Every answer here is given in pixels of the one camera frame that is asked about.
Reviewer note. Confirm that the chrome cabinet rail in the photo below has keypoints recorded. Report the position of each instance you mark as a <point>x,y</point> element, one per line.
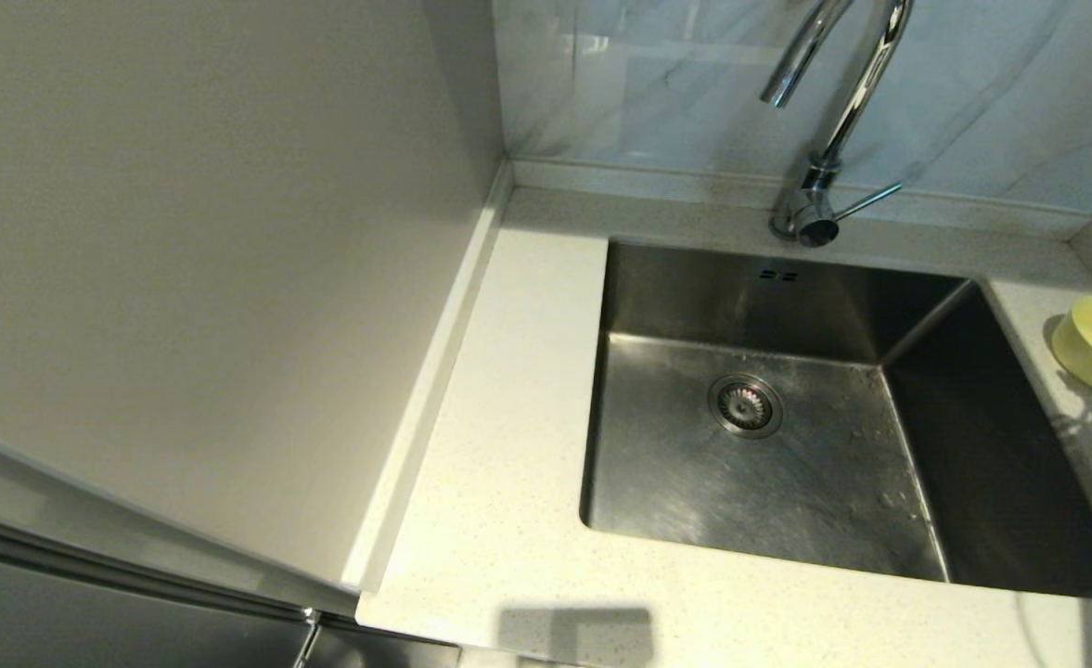
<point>137,583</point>

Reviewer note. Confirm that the round metal drain strainer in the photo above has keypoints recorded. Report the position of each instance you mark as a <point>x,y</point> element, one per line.
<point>745,405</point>

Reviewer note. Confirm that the grey tall cabinet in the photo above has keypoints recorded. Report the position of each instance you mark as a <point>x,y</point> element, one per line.
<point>184,278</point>

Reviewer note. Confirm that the stainless steel sink basin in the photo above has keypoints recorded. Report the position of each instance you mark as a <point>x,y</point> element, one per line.
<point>675,501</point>

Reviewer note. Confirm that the chrome gooseneck faucet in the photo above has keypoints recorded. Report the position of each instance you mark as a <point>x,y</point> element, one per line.
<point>822,190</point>

